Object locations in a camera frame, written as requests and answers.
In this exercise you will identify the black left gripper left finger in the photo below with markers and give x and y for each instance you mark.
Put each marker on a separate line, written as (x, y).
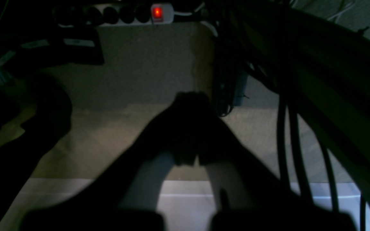
(125, 196)

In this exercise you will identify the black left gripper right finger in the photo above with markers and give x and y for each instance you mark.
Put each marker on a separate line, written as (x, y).
(251, 198)

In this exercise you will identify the white power strip red switch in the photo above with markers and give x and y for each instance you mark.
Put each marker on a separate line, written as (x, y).
(113, 15)

